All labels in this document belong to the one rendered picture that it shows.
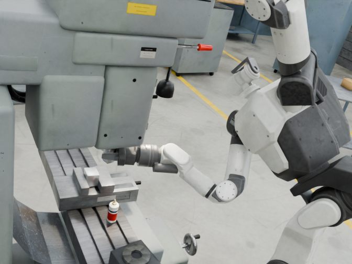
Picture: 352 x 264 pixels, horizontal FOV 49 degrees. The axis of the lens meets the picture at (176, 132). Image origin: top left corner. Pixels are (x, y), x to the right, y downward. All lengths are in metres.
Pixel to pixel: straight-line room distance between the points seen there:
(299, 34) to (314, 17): 6.19
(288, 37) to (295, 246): 0.74
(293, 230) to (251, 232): 1.93
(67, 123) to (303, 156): 0.73
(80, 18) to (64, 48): 0.10
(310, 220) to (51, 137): 0.85
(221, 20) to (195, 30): 4.87
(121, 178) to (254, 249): 1.64
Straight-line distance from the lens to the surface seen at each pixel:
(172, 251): 1.90
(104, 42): 1.14
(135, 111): 1.30
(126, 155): 1.45
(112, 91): 1.24
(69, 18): 1.08
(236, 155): 1.48
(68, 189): 1.71
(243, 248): 3.14
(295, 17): 1.01
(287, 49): 1.06
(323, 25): 7.17
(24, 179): 3.37
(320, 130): 1.29
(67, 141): 1.25
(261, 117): 1.22
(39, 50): 1.12
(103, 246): 1.58
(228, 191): 1.44
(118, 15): 1.12
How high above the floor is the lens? 2.04
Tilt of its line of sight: 28 degrees down
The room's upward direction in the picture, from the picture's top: 14 degrees clockwise
